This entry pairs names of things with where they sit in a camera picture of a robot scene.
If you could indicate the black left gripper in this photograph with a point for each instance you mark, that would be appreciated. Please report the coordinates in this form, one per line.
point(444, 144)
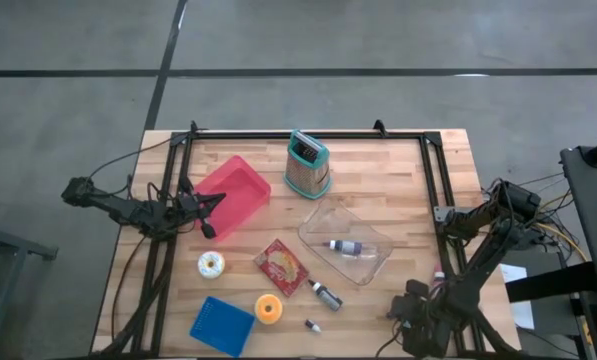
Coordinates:
point(190, 206)

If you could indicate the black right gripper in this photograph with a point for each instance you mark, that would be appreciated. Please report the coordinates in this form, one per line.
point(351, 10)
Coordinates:
point(420, 325)

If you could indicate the white sprinkled donut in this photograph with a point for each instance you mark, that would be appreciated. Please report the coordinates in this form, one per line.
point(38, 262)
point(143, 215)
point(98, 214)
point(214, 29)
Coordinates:
point(205, 265)

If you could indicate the red snack packet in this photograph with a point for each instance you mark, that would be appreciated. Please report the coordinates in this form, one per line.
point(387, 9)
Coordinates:
point(281, 267)

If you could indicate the black food colouring bottle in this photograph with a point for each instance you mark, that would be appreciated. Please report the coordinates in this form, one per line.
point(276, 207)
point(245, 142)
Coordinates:
point(326, 296)

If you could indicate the purple food colouring bottle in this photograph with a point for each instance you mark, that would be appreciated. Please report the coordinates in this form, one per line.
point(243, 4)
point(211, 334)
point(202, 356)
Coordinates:
point(350, 247)

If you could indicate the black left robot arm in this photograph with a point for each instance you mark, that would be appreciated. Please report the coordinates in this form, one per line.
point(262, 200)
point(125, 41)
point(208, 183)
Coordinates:
point(128, 210)

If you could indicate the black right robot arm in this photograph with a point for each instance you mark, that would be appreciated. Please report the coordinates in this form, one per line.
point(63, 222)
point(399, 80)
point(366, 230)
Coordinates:
point(508, 232)

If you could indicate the pink plastic bin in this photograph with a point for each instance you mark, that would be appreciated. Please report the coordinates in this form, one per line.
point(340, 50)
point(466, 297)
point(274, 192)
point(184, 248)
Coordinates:
point(238, 192)

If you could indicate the white paper sheet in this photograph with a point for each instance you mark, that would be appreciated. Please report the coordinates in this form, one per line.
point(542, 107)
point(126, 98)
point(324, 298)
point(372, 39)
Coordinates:
point(518, 300)

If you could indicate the teal steel box grater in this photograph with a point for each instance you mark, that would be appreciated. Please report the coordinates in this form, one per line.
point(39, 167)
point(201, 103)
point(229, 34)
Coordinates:
point(305, 172)

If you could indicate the blue plastic basket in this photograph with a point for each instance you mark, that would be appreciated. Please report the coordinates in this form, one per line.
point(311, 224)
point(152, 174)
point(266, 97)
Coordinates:
point(222, 327)

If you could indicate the clear plastic bin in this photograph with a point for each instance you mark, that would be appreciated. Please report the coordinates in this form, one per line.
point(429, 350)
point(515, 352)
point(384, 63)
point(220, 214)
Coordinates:
point(328, 220)

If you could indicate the grey metal stand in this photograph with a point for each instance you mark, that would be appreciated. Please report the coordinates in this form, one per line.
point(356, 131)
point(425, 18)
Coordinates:
point(8, 247)

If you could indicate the black aluminium table frame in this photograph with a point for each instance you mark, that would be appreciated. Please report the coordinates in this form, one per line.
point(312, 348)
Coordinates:
point(308, 134)

